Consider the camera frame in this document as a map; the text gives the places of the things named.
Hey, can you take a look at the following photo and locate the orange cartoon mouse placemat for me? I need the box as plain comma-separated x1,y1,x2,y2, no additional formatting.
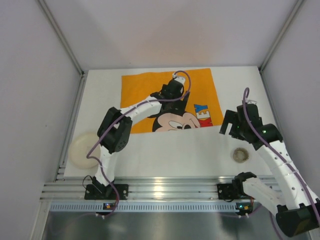
120,68,224,134

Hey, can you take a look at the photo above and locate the small grey ceramic cup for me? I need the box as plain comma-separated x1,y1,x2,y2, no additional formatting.
232,147,249,164

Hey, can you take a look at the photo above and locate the cream round plate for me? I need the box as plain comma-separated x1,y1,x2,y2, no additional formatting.
68,132,99,170

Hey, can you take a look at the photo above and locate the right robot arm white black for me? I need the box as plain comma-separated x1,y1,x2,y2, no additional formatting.
219,103,320,237

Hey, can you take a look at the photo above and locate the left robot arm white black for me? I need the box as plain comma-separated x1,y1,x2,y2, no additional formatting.
87,73,190,187

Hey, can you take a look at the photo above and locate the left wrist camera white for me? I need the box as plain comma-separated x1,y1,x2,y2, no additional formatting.
172,74,186,85

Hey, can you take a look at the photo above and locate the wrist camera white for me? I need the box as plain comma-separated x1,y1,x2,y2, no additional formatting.
245,99,258,105
172,74,186,85

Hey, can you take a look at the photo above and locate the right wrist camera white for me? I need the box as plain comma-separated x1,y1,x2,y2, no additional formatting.
245,99,258,105

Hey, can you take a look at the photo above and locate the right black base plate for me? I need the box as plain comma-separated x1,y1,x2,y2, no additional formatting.
216,183,241,202

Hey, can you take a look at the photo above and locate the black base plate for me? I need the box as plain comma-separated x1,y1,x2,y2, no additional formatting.
216,183,241,202
84,177,129,200

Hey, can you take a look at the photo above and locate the aluminium mounting rail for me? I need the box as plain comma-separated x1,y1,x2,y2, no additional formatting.
40,176,233,202

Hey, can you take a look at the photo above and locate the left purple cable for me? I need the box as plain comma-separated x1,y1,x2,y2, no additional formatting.
86,70,193,219

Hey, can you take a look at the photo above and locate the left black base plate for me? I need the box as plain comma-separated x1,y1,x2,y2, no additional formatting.
84,177,129,200

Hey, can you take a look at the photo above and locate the slotted grey cable duct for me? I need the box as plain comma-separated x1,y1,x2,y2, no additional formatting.
50,201,253,214

